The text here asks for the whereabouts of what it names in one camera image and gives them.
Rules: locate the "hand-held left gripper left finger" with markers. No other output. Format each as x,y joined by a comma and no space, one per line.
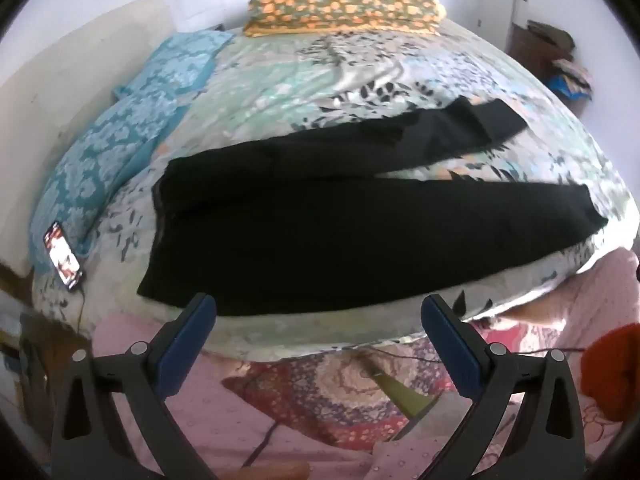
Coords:
180,347

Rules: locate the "small blue floral pillow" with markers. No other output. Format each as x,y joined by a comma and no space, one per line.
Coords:
175,62

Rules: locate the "person's right forearm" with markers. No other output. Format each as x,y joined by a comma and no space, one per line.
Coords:
612,370

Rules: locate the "wooden cabinet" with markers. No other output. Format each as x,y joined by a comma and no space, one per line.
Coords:
537,55

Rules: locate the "pile of clothes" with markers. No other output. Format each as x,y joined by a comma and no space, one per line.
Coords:
550,32

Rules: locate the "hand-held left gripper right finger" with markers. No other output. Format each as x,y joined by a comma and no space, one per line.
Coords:
457,347

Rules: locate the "black pants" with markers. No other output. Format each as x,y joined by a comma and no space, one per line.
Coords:
320,225

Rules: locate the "orange floral pillow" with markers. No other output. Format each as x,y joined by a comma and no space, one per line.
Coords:
345,7

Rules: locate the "floral green bedspread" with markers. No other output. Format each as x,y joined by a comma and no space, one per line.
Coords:
280,90

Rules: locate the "smartphone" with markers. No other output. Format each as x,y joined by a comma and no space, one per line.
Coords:
62,256

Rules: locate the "pink printed blanket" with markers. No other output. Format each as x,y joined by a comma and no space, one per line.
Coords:
210,410

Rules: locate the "large blue floral pillow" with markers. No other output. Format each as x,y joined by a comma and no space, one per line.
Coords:
95,175

